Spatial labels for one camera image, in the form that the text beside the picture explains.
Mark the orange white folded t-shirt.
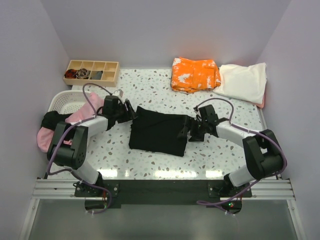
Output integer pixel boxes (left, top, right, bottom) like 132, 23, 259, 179
171, 57, 222, 94

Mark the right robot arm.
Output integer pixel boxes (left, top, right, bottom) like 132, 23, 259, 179
177, 117, 287, 197

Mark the white laundry basket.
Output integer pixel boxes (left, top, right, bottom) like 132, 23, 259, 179
48, 90, 103, 114

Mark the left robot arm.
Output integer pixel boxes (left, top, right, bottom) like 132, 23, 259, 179
46, 95, 136, 196

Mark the grey rolled fabric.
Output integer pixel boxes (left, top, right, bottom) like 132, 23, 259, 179
90, 71, 103, 80

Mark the brown patterned rolled fabric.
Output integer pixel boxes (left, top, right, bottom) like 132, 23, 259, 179
75, 68, 91, 79

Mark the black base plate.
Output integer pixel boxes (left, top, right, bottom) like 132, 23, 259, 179
74, 178, 253, 210

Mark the pink t-shirt in basket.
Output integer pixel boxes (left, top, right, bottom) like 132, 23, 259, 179
36, 102, 94, 153

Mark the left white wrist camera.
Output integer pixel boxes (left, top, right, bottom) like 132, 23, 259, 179
113, 89, 124, 98

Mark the black t-shirt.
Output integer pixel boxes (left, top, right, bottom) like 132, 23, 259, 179
128, 106, 190, 157

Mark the black garment in basket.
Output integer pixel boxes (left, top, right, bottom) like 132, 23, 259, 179
41, 110, 72, 131

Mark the pink folded t-shirt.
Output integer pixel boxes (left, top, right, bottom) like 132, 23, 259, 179
255, 97, 265, 109

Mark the red black rolled fabric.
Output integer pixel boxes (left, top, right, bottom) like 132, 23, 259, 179
64, 69, 78, 79

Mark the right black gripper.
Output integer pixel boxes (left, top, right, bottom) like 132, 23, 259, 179
176, 115, 208, 142

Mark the aluminium rail frame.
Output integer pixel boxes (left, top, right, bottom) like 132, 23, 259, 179
19, 159, 307, 240

